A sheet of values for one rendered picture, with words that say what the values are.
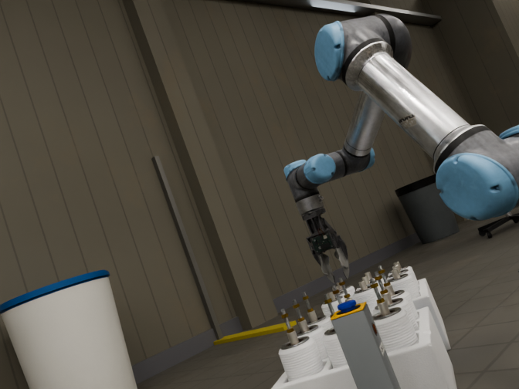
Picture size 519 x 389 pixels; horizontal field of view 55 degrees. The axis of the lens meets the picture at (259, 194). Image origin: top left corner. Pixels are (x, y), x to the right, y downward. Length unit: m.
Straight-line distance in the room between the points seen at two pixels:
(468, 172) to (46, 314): 2.29
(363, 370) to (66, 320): 1.95
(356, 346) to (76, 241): 2.77
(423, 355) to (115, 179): 3.03
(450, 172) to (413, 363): 0.48
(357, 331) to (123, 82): 3.53
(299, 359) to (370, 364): 0.25
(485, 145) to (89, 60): 3.67
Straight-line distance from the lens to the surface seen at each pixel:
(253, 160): 4.71
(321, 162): 1.33
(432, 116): 0.94
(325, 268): 1.47
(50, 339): 2.78
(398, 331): 1.20
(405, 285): 1.74
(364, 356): 1.05
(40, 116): 3.87
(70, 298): 2.77
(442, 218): 5.69
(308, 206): 1.43
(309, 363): 1.26
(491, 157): 0.87
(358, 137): 1.34
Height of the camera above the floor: 0.47
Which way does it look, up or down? 7 degrees up
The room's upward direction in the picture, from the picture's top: 21 degrees counter-clockwise
